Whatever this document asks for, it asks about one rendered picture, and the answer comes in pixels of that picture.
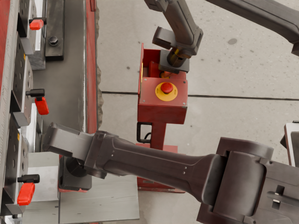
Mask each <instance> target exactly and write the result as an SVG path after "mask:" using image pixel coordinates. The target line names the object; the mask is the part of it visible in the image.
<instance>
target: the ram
mask: <svg viewBox="0 0 299 224"><path fill-rule="evenodd" d="M10 7H11V0H0V105H1V96H2V87H3V77H4V65H5V56H6V47H7V38H8V25H9V16H10ZM18 8H19V0H16V4H15V14H14V24H13V33H12V47H11V56H10V66H9V76H8V89H7V99H6V109H5V119H4V132H3V142H2V151H1V161H0V209H1V199H2V189H3V178H4V164H5V154H6V143H7V133H8V119H9V109H10V99H11V88H12V74H13V64H14V54H15V43H16V29H17V19H18Z"/></svg>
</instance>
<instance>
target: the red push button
mask: <svg viewBox="0 0 299 224"><path fill-rule="evenodd" d="M161 90H162V91H163V93H164V94H169V93H170V92H172V90H173V86H172V84H171V83H168V82H165V83H163V84H162V85H161Z"/></svg>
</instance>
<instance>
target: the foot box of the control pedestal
mask: <svg viewBox="0 0 299 224"><path fill-rule="evenodd" d="M136 145H138V146H143V147H147V148H150V144H141V143H136ZM163 151H168V152H174V153H178V146H174V145H164V146H163ZM137 190H140V191H154V192H174V193H185V191H182V190H179V189H176V188H173V187H169V186H166V185H163V184H160V183H157V182H153V181H150V180H147V179H144V178H141V177H138V176H137Z"/></svg>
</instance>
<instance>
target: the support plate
mask: <svg viewBox="0 0 299 224"><path fill-rule="evenodd" d="M28 156H29V159H28V168H33V167H49V166H58V163H59V154H56V153H53V152H35V153H28ZM55 206H59V200H52V201H37V202H31V203H30V204H29V205H26V208H25V211H24V213H23V216H22V224H58V208H55ZM139 219H140V217H139V204H138V190H137V176H134V175H126V176H120V177H119V176H115V175H112V174H109V173H107V176H106V177H105V179H101V178H98V177H94V176H92V188H91V189H89V190H88V191H87V192H86V193H85V192H75V191H73V192H61V206H60V224H85V223H99V222H112V221H126V220H139Z"/></svg>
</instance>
